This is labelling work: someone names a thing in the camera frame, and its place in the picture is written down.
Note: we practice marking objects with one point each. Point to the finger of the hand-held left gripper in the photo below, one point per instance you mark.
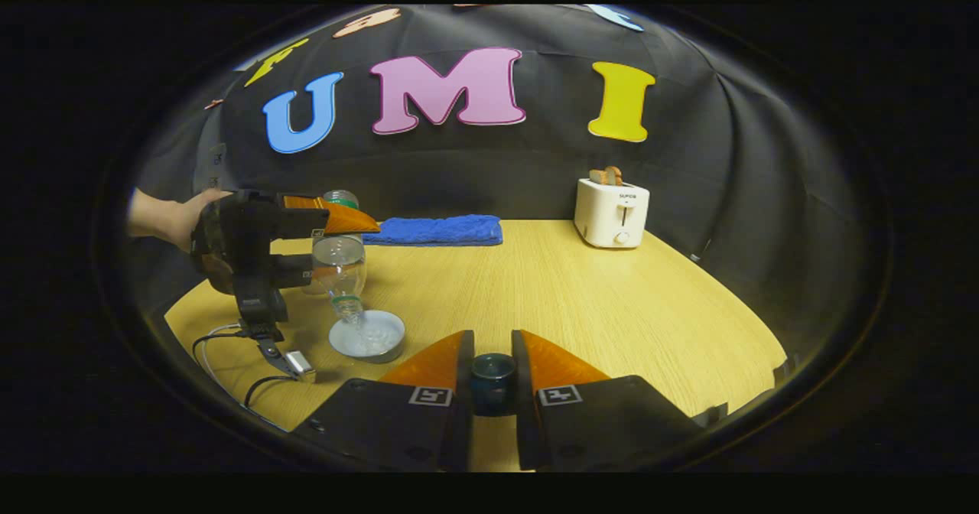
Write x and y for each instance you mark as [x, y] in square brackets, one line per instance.
[344, 219]
[294, 271]

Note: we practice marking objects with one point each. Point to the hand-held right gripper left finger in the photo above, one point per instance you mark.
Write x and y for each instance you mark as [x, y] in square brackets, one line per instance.
[466, 422]

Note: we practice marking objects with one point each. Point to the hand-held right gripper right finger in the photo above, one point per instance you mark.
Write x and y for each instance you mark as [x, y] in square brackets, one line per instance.
[522, 430]

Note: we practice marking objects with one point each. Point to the clear plastic water bottle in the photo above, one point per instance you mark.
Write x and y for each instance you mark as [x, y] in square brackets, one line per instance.
[340, 265]

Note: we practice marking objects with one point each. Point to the teal teacup lid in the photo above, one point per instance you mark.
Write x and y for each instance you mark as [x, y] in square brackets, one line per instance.
[493, 380]

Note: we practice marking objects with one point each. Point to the small silver adapter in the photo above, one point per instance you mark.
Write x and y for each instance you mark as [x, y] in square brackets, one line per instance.
[300, 365]

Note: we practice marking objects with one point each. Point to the blue folded towel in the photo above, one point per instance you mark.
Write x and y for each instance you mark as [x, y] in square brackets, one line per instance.
[451, 231]

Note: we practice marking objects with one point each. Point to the small red clip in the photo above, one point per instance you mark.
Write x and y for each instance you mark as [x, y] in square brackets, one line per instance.
[213, 104]

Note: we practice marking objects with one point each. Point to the black backdrop cloth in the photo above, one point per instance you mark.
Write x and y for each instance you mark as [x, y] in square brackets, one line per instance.
[535, 170]

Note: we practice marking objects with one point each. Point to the white toaster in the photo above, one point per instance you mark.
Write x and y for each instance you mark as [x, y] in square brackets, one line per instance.
[612, 212]

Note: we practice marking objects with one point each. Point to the toasted bread slice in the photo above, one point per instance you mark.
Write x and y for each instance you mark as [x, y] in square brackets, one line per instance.
[615, 175]
[599, 177]

